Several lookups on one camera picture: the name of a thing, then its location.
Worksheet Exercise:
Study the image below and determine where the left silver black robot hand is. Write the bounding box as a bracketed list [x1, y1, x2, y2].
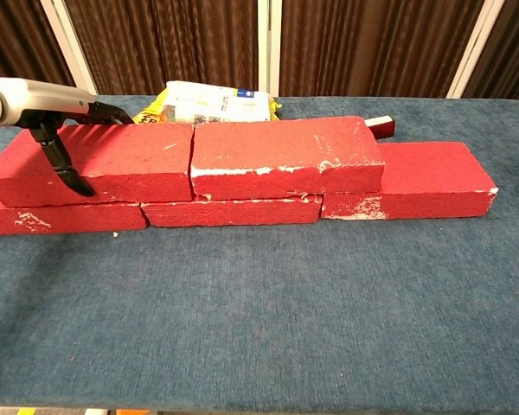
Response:
[0, 77, 135, 198]

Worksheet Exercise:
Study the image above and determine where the white partition post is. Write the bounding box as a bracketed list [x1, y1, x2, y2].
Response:
[41, 0, 99, 95]
[445, 0, 507, 99]
[257, 0, 282, 97]

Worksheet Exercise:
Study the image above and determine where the blue table cloth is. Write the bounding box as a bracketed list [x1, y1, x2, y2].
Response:
[0, 93, 519, 412]

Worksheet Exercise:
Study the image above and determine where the red foam brick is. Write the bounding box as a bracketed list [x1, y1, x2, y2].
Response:
[140, 194, 324, 228]
[0, 122, 195, 208]
[0, 183, 150, 237]
[321, 141, 501, 221]

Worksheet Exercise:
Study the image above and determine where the brown corrugated partition panel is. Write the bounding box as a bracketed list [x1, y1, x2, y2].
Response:
[64, 0, 260, 96]
[0, 0, 79, 87]
[279, 0, 488, 99]
[462, 0, 519, 100]

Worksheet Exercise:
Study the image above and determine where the red foam brick chipped white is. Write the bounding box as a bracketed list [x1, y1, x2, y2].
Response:
[189, 115, 386, 202]

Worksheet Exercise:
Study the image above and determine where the white snack package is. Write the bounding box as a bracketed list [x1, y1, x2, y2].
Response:
[162, 80, 283, 125]

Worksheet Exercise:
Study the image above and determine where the dark red box white face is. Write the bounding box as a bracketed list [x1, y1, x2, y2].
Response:
[365, 114, 396, 140]

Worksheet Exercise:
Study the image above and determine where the green yellow snack bag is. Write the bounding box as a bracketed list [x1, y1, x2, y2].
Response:
[131, 95, 170, 125]

